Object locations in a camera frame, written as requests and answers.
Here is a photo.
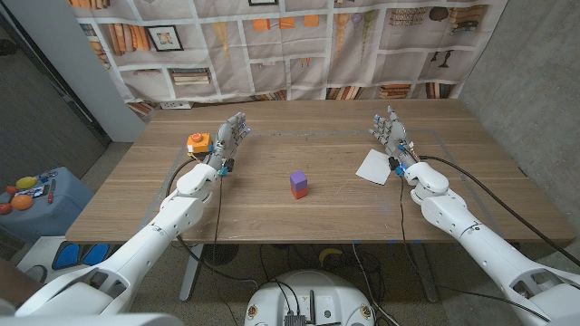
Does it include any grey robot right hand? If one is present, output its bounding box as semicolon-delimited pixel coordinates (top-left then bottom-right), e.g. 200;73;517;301
369;105;421;168

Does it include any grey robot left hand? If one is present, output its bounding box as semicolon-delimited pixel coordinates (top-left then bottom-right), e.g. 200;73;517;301
204;111;252;171

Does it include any purple magnetic block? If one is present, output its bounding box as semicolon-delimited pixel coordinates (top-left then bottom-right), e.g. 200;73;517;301
289;170;308;191

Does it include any orange toy fruit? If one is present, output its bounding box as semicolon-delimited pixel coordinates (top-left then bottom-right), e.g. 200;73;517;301
10;194;34;211

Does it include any orange emergency stop box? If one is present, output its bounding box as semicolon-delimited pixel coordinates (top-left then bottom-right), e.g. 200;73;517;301
186;132;214;155

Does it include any white paper sheet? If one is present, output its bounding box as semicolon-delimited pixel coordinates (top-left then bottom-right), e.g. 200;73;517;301
355;149;393;187

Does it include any long grey tape strip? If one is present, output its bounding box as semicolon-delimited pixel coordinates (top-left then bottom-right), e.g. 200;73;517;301
246;129;439;138

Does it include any printed bookshelf backdrop cloth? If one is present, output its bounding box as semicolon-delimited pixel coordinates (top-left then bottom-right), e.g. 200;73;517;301
67;0;511;120

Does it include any black round floor object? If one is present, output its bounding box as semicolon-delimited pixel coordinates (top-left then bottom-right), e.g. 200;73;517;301
201;243;240;267

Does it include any yellow banana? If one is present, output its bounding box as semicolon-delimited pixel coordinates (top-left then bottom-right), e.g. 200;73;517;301
318;247;344;267

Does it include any grey table leg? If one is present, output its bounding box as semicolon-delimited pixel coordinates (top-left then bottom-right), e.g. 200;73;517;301
410;243;440;303
179;243;205;303

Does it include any white robot torso base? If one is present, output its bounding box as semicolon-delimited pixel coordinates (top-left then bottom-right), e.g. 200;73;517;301
244;270;376;326

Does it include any blue foot pad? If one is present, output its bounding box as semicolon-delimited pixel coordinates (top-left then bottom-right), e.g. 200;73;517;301
82;243;111;267
53;244;82;271

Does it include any white floor board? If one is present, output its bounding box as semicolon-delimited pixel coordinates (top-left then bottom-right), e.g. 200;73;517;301
15;235;64;277

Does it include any grey sneaker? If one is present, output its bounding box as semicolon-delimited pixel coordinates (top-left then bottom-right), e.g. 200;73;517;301
24;264;49;284

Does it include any person brown trouser leg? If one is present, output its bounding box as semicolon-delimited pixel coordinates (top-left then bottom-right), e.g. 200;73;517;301
0;258;44;305

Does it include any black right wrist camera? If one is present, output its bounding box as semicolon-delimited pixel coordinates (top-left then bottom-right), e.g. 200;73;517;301
388;156;407;177

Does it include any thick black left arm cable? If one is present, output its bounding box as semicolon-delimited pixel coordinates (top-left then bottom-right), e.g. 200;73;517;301
164;156;259;291

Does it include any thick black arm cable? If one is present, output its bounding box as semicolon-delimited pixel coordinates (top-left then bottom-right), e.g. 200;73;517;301
164;156;259;291
419;155;580;268

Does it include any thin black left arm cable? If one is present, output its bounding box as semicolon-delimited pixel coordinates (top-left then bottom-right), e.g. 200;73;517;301
213;174;226;245

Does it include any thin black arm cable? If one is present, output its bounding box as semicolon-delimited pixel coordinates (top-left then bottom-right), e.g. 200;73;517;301
213;174;226;245
398;175;439;291

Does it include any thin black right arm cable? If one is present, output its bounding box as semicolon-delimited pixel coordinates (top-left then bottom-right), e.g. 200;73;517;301
398;175;439;291

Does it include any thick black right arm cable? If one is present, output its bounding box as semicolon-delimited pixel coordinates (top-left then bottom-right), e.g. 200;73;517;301
419;155;580;268

